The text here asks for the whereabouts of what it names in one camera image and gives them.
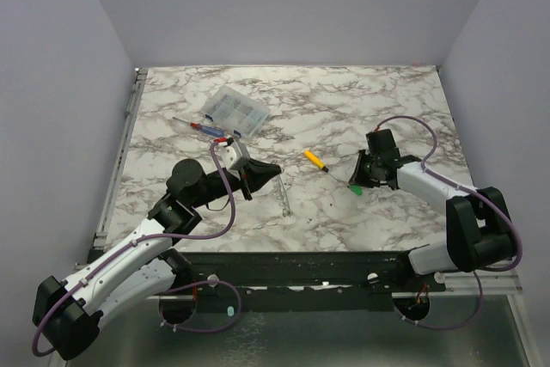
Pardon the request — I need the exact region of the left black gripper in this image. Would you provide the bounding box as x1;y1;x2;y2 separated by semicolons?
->
191;157;281;209

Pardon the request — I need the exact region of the green capped key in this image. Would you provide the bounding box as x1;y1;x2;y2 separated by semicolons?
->
347;185;363;196

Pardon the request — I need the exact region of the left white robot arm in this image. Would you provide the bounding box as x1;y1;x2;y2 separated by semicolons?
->
31;154;281;360

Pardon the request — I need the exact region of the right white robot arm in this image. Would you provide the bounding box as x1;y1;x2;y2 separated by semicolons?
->
349;129;523;291

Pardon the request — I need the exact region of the clear plastic parts box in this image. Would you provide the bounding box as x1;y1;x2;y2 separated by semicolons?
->
200;85;270;138

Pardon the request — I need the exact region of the blue red screwdriver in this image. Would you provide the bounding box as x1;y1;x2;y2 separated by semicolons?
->
172;117;225;138

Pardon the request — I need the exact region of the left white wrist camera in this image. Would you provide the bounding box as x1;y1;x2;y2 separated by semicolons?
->
220;139;251;172

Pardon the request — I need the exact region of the yellow handled screwdriver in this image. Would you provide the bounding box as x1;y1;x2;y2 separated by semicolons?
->
303;150;339;181

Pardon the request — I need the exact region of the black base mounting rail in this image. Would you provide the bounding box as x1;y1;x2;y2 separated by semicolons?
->
159;252;445;313

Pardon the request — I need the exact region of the left aluminium side rail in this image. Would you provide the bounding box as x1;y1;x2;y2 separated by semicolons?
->
90;68;149;251

